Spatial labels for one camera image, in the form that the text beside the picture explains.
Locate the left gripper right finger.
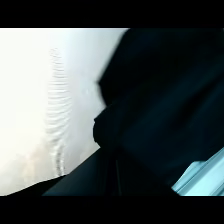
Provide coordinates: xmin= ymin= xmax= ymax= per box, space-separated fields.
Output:
xmin=115 ymin=153 xmax=175 ymax=197

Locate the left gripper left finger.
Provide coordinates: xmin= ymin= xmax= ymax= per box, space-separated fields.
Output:
xmin=42 ymin=147 xmax=120 ymax=197

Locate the black garment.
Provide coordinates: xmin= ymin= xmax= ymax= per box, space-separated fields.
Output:
xmin=92 ymin=28 xmax=224 ymax=188

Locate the silver frame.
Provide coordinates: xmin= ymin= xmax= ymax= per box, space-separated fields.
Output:
xmin=171 ymin=148 xmax=224 ymax=197

